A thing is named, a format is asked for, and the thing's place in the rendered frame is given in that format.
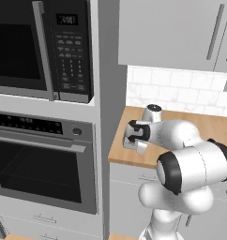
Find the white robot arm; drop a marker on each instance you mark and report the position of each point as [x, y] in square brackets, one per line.
[193, 162]

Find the black microwave oven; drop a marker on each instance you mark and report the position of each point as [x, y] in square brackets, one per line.
[71, 47]

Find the steel built-in oven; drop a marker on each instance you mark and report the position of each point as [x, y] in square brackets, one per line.
[40, 175]

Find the grey tall cabinet housing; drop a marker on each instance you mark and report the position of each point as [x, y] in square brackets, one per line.
[110, 93]

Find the grey base drawer front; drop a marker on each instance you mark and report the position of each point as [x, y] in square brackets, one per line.
[128, 173]

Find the wide grey upper cupboard door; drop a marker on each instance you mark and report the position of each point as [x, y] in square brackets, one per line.
[168, 31]

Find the grey base cupboard door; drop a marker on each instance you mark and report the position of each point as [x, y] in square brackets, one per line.
[124, 209]

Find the grey oven knob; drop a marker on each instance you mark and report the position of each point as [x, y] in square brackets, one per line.
[77, 131]

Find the black glass oven door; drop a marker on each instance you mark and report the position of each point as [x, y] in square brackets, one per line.
[40, 178]

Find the grey drawer front under oven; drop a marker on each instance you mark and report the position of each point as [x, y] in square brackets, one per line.
[71, 223]

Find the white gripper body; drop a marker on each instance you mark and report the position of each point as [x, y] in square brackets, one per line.
[141, 148]

